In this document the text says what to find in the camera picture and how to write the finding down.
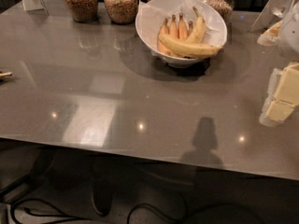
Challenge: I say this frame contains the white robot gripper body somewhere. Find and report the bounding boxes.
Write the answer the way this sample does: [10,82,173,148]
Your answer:
[265,68,282,109]

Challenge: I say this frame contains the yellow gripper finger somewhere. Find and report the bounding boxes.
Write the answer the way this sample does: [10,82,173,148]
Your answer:
[259,100,295,127]

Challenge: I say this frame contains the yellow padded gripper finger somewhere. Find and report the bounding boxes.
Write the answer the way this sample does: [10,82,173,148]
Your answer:
[274,63,299,105]

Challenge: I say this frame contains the large yellow banana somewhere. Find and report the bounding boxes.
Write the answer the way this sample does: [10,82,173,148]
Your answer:
[158,34,222,59]

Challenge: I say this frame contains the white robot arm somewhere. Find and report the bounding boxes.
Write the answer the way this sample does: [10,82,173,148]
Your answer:
[258,2,299,127]

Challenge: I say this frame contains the curved yellow banana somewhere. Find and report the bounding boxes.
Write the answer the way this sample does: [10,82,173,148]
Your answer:
[186,7,206,43]

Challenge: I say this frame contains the white paper bowl liner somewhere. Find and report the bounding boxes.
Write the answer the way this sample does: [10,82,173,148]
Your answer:
[135,0,227,64]

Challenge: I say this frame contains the white ceramic bowl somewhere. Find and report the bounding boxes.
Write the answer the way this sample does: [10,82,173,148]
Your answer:
[135,0,227,68]

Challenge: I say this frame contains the glass jar of grains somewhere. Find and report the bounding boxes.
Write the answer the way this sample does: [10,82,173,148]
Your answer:
[64,0,98,22]
[197,0,235,23]
[104,0,138,24]

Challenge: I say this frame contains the bunch of small bananas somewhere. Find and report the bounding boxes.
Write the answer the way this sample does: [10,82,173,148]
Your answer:
[157,13,189,56]

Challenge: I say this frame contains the left glass jar of grains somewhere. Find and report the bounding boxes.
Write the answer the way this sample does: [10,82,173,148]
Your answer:
[64,0,98,22]

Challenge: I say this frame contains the small object at left edge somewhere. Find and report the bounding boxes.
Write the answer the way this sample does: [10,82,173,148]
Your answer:
[0,71,12,79]

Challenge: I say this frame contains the black floor cable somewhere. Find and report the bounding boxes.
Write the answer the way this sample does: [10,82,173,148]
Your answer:
[9,197,188,224]

